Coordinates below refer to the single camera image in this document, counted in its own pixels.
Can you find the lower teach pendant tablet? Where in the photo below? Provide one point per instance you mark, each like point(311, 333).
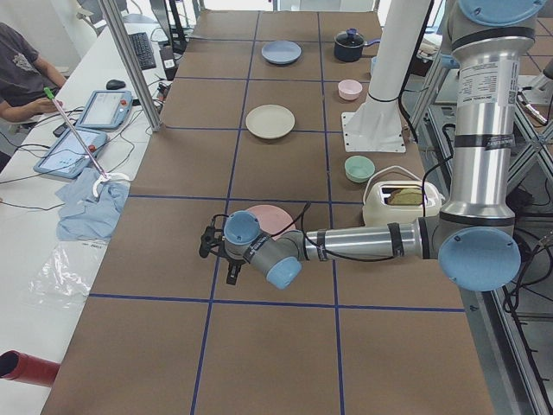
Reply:
point(66, 158)

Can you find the green bowl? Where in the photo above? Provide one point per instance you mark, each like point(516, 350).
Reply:
point(359, 169)

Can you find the dark blue pot with lid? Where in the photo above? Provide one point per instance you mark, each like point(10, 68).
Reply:
point(349, 45)

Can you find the aluminium frame post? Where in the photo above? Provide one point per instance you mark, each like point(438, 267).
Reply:
point(120, 36)

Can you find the pink bowl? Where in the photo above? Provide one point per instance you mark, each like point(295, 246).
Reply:
point(349, 89)

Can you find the upper teach pendant tablet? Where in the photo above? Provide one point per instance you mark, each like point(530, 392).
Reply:
point(106, 110)

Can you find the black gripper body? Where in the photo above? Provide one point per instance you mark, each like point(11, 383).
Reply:
point(232, 263)

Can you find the pink plate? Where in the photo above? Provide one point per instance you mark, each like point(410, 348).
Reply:
point(272, 219)

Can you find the clear plastic bag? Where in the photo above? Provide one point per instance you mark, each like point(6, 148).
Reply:
point(66, 278)

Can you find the cream toaster with bread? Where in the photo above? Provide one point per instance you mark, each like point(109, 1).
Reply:
point(399, 201)

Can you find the light blue cloth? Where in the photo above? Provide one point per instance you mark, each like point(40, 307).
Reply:
point(84, 216)

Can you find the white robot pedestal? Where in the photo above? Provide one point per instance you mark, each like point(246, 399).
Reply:
point(376, 126)

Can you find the blue cup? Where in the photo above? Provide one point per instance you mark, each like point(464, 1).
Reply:
point(373, 66)

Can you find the black keyboard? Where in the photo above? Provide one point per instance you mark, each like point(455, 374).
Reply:
point(143, 51)

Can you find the teach pendant tablet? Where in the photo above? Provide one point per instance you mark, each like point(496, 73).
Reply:
point(66, 158)
point(106, 110)

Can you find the black computer mouse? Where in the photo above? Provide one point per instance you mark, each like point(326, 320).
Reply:
point(115, 84)

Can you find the red tube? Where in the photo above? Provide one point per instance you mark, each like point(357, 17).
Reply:
point(29, 369)

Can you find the cream plate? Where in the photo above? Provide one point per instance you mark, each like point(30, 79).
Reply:
point(270, 121)

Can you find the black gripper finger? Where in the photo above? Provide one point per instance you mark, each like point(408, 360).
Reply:
point(232, 274)

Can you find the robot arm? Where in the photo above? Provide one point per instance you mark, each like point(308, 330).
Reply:
point(471, 237)

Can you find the seated person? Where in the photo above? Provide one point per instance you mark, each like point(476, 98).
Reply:
point(24, 76)

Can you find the blue plate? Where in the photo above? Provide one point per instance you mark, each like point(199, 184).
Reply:
point(281, 52)

